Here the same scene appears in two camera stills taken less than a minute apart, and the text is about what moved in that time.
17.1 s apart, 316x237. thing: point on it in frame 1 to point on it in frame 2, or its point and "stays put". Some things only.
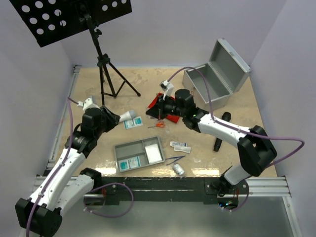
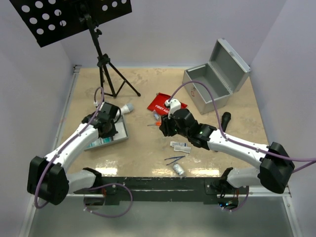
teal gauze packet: [129, 163] to [99, 140]
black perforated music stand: [50, 20] stays put
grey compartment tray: [136, 154] to [121, 135]
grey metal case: [227, 73] stays put
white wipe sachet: [181, 148] stays put
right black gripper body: [169, 107] to [171, 127]
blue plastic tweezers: [179, 157] stays put
